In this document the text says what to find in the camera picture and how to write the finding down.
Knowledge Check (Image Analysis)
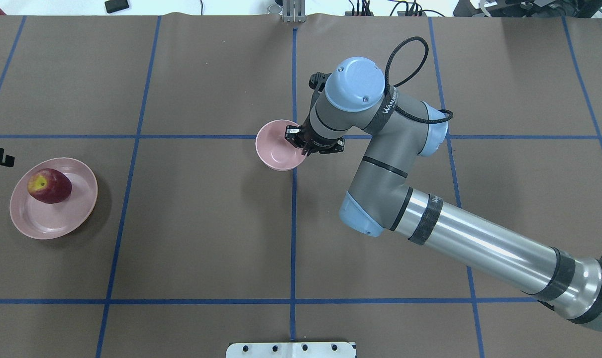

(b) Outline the small black device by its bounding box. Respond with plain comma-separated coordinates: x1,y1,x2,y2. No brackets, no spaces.
104,0,130,14

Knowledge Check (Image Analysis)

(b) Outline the aluminium frame post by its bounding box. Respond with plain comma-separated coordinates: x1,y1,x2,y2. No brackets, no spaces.
276,0,307,23

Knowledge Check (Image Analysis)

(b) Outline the black laptop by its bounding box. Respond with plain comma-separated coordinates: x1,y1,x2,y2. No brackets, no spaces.
453,0,602,18

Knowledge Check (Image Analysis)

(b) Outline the red apple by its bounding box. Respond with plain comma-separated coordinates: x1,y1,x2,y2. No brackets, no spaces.
27,168,72,204

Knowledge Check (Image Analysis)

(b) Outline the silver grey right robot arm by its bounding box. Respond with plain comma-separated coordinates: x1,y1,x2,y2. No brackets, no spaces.
285,57,602,332

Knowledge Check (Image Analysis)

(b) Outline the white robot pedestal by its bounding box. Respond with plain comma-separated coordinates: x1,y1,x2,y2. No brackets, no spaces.
225,342,358,358

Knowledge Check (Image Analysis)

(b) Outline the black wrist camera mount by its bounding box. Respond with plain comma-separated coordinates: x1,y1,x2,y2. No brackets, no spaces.
308,72,331,93

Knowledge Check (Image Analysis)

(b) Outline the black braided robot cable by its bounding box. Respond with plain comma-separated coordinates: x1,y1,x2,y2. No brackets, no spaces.
384,36,454,124

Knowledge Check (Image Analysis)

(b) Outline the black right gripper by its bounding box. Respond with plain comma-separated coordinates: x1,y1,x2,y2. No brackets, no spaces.
284,119,346,156

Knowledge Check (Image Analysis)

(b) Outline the pink bowl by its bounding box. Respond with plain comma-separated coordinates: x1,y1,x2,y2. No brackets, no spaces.
255,119,306,172

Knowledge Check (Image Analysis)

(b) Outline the pink plate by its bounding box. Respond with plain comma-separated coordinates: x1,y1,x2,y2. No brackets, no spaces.
8,157,98,240

